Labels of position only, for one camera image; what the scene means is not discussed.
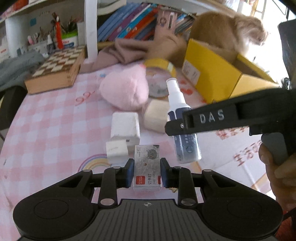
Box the staple box with cat picture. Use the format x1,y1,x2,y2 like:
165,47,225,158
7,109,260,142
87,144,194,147
133,145,162,192

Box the small white plug adapter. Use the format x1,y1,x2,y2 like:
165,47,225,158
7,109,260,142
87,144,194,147
106,140,129,165

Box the white blue spray bottle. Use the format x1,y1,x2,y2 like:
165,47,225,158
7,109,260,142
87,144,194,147
165,78,202,164

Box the large white charger block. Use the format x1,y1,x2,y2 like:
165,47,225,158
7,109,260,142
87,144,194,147
110,112,140,146

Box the person's right hand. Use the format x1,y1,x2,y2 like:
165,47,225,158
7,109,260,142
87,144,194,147
258,144,296,211

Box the yellow cardboard box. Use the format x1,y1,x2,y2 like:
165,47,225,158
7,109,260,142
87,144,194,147
182,39,280,103

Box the yellow tape roll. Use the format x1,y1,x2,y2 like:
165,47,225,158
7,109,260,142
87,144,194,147
144,58,177,98

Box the pink plush toy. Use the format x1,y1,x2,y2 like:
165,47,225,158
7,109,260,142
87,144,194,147
99,64,149,111

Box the orange fluffy cat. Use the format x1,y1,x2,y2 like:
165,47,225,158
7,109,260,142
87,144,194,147
189,11,268,55

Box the mauve cloth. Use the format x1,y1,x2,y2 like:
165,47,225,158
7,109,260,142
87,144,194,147
80,34,187,74

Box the pink cylindrical holder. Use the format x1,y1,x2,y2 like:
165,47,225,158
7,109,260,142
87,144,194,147
156,9,178,33

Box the wooden chess board box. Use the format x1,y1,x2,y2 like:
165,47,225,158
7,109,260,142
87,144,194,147
25,46,85,94

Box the row of colourful books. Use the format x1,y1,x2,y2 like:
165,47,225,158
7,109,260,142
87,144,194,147
97,2,196,43

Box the white green pen cup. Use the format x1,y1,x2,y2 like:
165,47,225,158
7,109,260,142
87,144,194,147
62,30,78,49

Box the grey cloth pile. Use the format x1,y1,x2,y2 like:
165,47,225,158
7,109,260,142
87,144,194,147
0,50,45,91

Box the red bottle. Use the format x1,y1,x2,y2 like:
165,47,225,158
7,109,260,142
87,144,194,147
56,22,63,49

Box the white shelf post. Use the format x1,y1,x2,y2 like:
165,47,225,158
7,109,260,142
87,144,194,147
84,0,98,63

